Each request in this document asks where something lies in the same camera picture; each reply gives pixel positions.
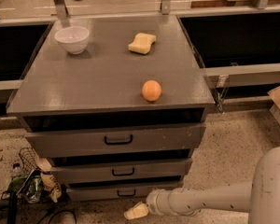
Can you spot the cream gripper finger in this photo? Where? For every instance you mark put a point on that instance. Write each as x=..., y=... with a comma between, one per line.
x=138, y=211

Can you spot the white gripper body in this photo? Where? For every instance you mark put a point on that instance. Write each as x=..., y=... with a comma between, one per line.
x=154, y=201

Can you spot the grey bottom drawer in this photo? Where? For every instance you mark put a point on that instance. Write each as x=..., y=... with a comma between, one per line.
x=119, y=191

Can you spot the grey drawer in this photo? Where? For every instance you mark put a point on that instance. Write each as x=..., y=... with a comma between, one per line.
x=119, y=191
x=115, y=141
x=91, y=173

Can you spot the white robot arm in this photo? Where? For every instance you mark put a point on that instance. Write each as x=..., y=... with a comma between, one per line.
x=259, y=197

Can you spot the grey middle drawer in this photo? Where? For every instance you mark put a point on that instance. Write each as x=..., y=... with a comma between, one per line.
x=91, y=173

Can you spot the grey top drawer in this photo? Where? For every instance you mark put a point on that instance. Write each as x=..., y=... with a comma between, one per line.
x=115, y=141

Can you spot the grey drawer cabinet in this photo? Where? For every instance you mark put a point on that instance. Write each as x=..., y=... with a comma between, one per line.
x=100, y=88

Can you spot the tan chip bag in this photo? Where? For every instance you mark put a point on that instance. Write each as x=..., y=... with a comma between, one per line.
x=50, y=183

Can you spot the orange fruit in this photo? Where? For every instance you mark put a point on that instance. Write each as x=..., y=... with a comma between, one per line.
x=151, y=90

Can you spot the green snack bag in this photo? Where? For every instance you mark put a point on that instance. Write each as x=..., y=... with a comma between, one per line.
x=26, y=187

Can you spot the plastic water bottle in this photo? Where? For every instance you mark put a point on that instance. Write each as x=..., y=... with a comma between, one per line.
x=16, y=171

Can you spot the yellow sponge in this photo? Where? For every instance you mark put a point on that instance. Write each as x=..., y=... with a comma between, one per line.
x=142, y=43

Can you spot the white bowl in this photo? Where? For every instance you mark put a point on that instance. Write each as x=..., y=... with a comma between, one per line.
x=73, y=39

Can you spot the wire basket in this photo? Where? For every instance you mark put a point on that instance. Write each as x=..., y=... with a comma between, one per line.
x=27, y=155

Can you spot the metal bracket left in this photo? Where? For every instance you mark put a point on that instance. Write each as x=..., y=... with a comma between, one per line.
x=61, y=9

